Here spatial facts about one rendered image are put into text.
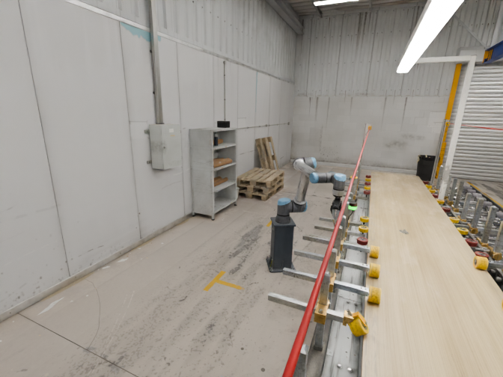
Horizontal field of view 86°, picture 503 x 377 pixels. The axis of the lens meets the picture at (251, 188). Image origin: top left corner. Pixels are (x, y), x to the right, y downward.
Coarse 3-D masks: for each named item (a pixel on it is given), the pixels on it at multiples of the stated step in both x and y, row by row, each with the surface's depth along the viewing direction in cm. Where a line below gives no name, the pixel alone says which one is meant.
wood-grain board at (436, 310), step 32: (384, 192) 340; (416, 192) 344; (384, 224) 241; (416, 224) 242; (448, 224) 244; (384, 256) 187; (416, 256) 188; (448, 256) 189; (384, 288) 152; (416, 288) 153; (448, 288) 154; (480, 288) 154; (384, 320) 128; (416, 320) 129; (448, 320) 129; (480, 320) 130; (384, 352) 111; (416, 352) 111; (448, 352) 112; (480, 352) 112
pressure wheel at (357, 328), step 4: (356, 320) 119; (360, 320) 119; (352, 324) 119; (356, 324) 118; (360, 324) 117; (352, 328) 119; (356, 328) 118; (360, 328) 117; (364, 328) 117; (368, 328) 121; (352, 332) 119; (356, 332) 118; (360, 332) 117; (364, 332) 117; (368, 332) 119; (356, 336) 119
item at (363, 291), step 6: (288, 270) 157; (294, 270) 157; (294, 276) 155; (300, 276) 154; (306, 276) 152; (312, 276) 152; (336, 282) 147; (342, 282) 147; (342, 288) 145; (348, 288) 144; (354, 288) 142; (360, 288) 142; (366, 288) 142; (360, 294) 141; (366, 294) 140
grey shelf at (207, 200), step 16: (208, 128) 474; (224, 128) 485; (192, 144) 450; (208, 144) 438; (224, 144) 493; (192, 160) 458; (208, 160) 445; (192, 176) 466; (208, 176) 453; (224, 176) 544; (192, 192) 475; (208, 192) 461; (224, 192) 554; (192, 208) 483; (208, 208) 469
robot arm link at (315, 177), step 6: (294, 162) 270; (300, 162) 262; (300, 168) 255; (306, 168) 243; (312, 168) 239; (306, 174) 240; (312, 174) 223; (318, 174) 222; (324, 174) 223; (312, 180) 224; (318, 180) 222; (324, 180) 223
